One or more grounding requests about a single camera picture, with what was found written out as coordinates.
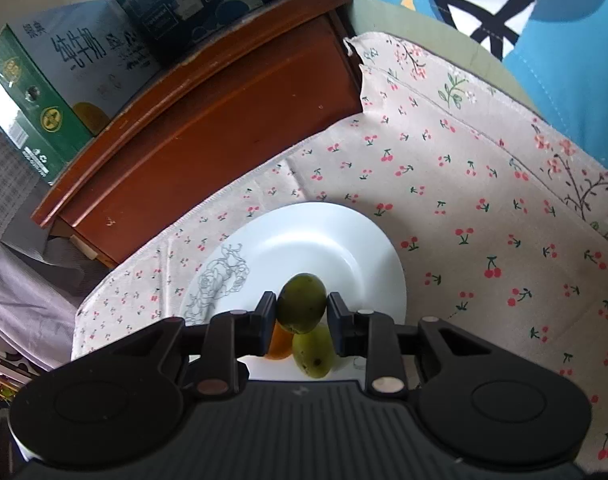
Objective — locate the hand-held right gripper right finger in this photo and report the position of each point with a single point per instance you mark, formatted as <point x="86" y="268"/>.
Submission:
<point x="337" y="317"/>

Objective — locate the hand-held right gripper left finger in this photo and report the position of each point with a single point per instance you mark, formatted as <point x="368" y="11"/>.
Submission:
<point x="266" y="314"/>

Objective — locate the large orange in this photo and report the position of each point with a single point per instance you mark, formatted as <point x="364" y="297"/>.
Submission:
<point x="279" y="346"/>

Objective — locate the green fruit with dark spots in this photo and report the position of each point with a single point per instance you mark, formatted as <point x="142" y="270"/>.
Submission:
<point x="312" y="352"/>

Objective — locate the white plate with grey flower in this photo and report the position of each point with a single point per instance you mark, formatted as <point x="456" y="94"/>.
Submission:
<point x="304" y="245"/>

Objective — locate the cherry print tablecloth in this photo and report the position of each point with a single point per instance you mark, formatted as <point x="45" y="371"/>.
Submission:
<point x="459" y="200"/>

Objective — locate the open cardboard box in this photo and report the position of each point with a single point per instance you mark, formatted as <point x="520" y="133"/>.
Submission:
<point x="76" y="240"/>

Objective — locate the lilac checked cloth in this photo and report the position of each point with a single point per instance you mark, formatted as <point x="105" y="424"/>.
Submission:
<point x="23" y="270"/>

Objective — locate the grey-green bed sheet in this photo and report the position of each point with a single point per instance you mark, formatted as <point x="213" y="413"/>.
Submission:
<point x="409" y="25"/>

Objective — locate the green and white carton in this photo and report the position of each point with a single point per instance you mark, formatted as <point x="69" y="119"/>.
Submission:
<point x="58" y="85"/>

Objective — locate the dark blue carton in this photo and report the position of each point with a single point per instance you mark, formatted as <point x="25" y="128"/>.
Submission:
<point x="193" y="5"/>

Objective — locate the blue printed quilt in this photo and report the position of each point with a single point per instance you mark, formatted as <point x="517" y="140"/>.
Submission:
<point x="559" y="35"/>

